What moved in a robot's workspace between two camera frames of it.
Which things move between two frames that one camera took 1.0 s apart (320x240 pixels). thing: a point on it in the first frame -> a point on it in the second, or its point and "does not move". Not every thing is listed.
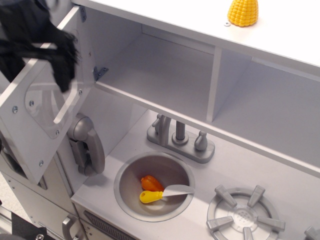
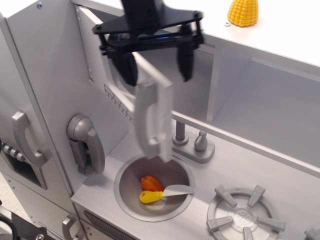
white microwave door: (36, 115) -> (148, 101)
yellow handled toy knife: (150, 196) does not move
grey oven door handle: (66, 226) does not move
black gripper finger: (11, 67) -> (126, 64)
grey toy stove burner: (243, 214) does not move
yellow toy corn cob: (243, 13) does not move
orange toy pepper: (149, 183) does not move
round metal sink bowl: (168, 169) does not move
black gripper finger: (63, 69) -> (185, 58)
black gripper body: (27, 30) -> (148, 24)
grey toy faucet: (199, 148) does not move
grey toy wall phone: (86, 145) does not move
